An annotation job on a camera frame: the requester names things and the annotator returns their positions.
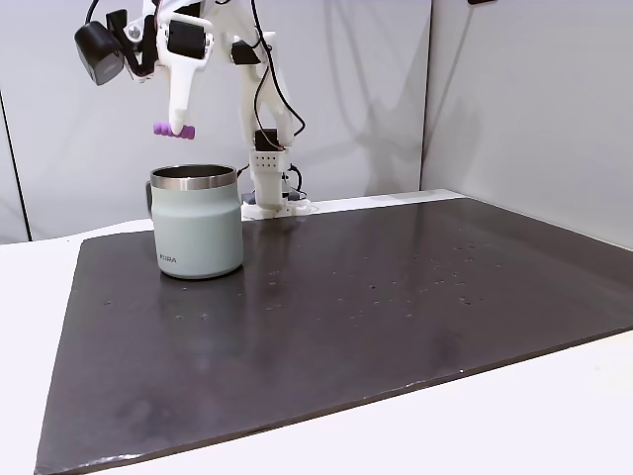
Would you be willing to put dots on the black camera box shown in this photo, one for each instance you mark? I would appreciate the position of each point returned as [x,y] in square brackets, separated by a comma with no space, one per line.
[98,49]

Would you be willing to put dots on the pale green steel-rimmed cup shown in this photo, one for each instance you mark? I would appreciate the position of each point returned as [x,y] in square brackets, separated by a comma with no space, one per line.
[198,232]

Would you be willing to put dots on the purple pen grip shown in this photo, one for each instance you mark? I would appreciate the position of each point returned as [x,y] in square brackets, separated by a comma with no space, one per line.
[160,129]

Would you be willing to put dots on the black object at ceiling edge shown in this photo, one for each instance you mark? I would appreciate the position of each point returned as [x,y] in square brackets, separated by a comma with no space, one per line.
[480,1]

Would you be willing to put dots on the dark grey table mat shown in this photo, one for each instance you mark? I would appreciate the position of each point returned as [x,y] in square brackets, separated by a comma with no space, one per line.
[297,346]

